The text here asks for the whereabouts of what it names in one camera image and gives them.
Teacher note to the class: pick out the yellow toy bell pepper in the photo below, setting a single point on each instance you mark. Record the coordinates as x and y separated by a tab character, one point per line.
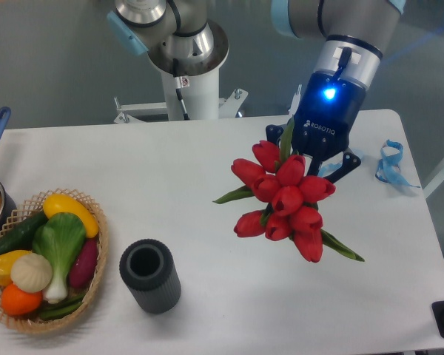
7	261

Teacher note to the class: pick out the green toy bok choy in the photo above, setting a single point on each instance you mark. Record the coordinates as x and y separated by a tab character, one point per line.
59	241

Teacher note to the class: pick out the cream toy garlic bulb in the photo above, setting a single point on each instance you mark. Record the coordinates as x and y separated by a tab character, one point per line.
31	273

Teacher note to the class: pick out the purple toy sweet potato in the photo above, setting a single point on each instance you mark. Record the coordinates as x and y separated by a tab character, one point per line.
84	267

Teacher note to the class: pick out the blue crumpled ribbon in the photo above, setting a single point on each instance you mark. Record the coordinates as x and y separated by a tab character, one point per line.
388	166

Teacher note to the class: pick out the green toy cucumber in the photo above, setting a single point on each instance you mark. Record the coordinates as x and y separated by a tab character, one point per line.
20	237

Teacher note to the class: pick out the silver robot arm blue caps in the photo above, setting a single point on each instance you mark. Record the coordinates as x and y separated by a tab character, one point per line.
187	42

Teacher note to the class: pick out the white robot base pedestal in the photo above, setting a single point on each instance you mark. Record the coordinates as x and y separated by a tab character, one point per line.
185	98

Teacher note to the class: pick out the red tulip bouquet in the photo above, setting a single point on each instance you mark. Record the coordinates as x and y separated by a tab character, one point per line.
278	178

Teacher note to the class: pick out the orange toy fruit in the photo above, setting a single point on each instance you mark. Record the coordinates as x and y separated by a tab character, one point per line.
16	302

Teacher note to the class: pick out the green toy pea pods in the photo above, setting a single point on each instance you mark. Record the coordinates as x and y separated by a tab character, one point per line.
61	309

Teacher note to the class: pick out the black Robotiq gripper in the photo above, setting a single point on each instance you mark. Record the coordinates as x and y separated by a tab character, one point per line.
323	122

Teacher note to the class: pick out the dark grey ribbed vase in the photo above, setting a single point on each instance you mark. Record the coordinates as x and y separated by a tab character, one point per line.
148	270

